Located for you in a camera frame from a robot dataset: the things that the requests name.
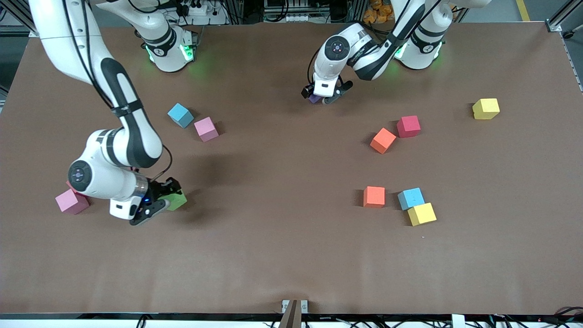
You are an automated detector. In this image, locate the grey camera mounting post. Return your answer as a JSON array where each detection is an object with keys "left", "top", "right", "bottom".
[{"left": 279, "top": 299, "right": 309, "bottom": 328}]

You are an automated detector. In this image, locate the black equipment rack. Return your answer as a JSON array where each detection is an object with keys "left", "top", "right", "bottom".
[{"left": 228, "top": 0, "right": 365, "bottom": 24}]

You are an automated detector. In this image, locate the white power strip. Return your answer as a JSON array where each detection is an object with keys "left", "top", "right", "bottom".
[{"left": 175, "top": 0, "right": 228, "bottom": 26}]

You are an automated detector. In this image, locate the green foam cube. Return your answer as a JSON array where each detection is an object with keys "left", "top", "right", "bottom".
[{"left": 165, "top": 190, "right": 188, "bottom": 211}]

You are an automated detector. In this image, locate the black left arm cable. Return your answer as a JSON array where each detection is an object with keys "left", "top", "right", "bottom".
[{"left": 307, "top": 43, "right": 322, "bottom": 87}]

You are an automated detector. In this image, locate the brown table mat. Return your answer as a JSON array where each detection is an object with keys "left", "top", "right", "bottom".
[{"left": 0, "top": 23, "right": 583, "bottom": 315}]

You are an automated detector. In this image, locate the pink foam cube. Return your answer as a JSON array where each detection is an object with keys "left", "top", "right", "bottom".
[
  {"left": 55, "top": 188, "right": 91, "bottom": 215},
  {"left": 194, "top": 117, "right": 220, "bottom": 143}
]

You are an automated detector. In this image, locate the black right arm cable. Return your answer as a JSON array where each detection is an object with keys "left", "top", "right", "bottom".
[{"left": 61, "top": 0, "right": 174, "bottom": 183}]

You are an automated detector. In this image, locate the orange foam cube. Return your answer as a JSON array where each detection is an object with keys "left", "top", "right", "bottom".
[
  {"left": 369, "top": 127, "right": 397, "bottom": 155},
  {"left": 363, "top": 186, "right": 386, "bottom": 209}
]

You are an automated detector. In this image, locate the aluminium frame profile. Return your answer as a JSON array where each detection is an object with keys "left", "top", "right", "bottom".
[
  {"left": 0, "top": 0, "right": 51, "bottom": 38},
  {"left": 544, "top": 0, "right": 583, "bottom": 32}
]

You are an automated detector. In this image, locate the orange object pile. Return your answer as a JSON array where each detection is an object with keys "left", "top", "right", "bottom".
[{"left": 363, "top": 0, "right": 393, "bottom": 24}]

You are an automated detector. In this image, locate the yellow foam cube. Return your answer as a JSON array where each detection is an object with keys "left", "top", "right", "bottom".
[
  {"left": 407, "top": 202, "right": 438, "bottom": 227},
  {"left": 472, "top": 98, "right": 501, "bottom": 120}
]

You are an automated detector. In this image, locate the light blue dented foam cube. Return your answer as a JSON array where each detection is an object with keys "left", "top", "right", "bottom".
[{"left": 397, "top": 187, "right": 426, "bottom": 211}]

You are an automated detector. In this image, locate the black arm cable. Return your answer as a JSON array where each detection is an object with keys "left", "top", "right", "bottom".
[
  {"left": 307, "top": 43, "right": 322, "bottom": 87},
  {"left": 61, "top": 0, "right": 174, "bottom": 183}
]

